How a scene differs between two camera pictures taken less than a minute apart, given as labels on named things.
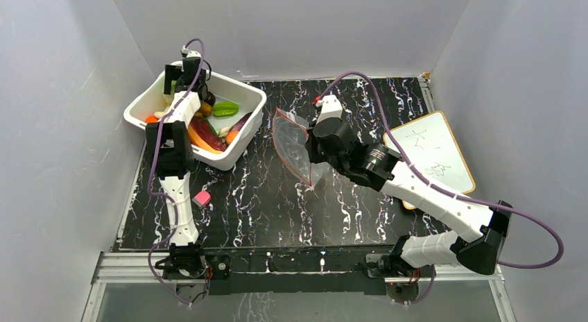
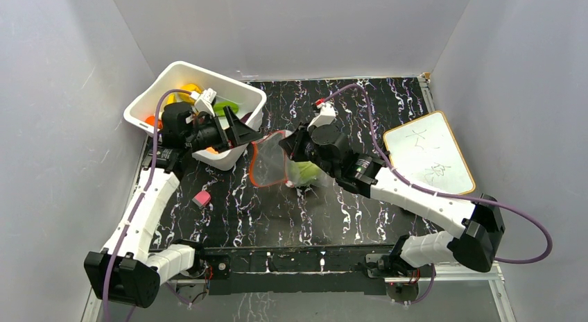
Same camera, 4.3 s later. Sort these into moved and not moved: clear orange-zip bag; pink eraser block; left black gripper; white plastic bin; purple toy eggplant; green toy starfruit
Moved: left black gripper; clear orange-zip bag
Not moved: pink eraser block; purple toy eggplant; green toy starfruit; white plastic bin
